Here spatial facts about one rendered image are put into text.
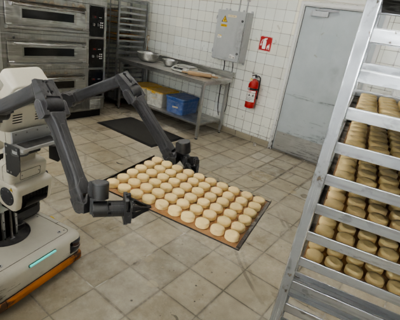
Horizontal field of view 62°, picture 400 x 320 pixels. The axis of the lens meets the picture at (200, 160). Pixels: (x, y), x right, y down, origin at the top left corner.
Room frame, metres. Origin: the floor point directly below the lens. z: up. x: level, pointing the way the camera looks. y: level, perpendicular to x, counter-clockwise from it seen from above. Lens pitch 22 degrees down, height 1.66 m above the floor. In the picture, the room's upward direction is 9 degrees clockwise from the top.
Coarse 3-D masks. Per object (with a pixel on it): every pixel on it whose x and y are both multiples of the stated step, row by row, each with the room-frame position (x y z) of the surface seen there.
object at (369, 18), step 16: (368, 0) 0.80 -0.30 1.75; (368, 16) 0.80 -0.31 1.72; (368, 32) 0.79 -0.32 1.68; (352, 48) 0.80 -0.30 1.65; (352, 64) 0.80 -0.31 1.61; (352, 80) 0.79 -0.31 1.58; (336, 112) 0.80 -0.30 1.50; (336, 128) 0.79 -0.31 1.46; (336, 144) 0.79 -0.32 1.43; (320, 160) 0.80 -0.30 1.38; (320, 176) 0.79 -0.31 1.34; (320, 192) 0.79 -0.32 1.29; (304, 208) 0.80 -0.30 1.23; (304, 224) 0.79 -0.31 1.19; (304, 240) 0.79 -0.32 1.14; (288, 272) 0.80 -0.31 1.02; (288, 288) 0.79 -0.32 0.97
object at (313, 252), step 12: (312, 252) 0.85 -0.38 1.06; (324, 252) 0.89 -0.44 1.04; (336, 252) 0.87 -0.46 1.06; (324, 264) 0.83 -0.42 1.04; (336, 264) 0.81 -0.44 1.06; (348, 264) 0.82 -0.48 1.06; (360, 264) 0.84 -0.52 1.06; (360, 276) 0.78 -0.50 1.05; (372, 276) 0.78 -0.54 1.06; (384, 276) 0.82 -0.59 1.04; (396, 276) 0.80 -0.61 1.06; (384, 288) 0.76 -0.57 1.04; (396, 288) 0.75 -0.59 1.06
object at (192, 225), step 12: (204, 180) 1.36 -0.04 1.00; (144, 192) 1.15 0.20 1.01; (168, 192) 1.19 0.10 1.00; (204, 192) 1.24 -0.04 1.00; (240, 192) 1.30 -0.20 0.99; (264, 204) 1.24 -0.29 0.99; (168, 216) 1.02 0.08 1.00; (180, 216) 1.04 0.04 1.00; (192, 228) 0.98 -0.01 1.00; (228, 228) 1.02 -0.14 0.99; (240, 240) 0.96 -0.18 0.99
